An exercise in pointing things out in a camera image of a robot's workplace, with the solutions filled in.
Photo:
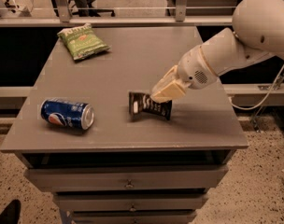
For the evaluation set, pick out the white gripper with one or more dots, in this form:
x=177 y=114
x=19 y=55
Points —
x=193 y=67

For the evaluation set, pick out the black rxbar chocolate wrapper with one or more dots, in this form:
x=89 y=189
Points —
x=141 y=102

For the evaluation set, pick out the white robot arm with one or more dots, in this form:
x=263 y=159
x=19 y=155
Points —
x=257 y=34

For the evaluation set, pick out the blue pepsi can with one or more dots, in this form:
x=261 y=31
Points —
x=67 y=113

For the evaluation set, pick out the grey drawer cabinet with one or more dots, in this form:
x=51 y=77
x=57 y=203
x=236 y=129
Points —
x=202 y=130

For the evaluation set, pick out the top grey drawer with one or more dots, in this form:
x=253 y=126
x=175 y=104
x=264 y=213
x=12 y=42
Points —
x=127 y=178

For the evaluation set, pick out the grey drawer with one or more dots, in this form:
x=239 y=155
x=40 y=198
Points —
x=130 y=202
x=139 y=217
x=127 y=178

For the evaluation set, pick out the green chip bag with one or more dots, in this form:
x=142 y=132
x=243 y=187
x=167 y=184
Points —
x=82 y=42

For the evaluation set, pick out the middle grey drawer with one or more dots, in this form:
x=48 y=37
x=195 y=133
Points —
x=130 y=202

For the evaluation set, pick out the bottom grey drawer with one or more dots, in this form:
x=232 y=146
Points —
x=139 y=217

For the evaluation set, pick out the black object bottom left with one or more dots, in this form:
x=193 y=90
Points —
x=11 y=214

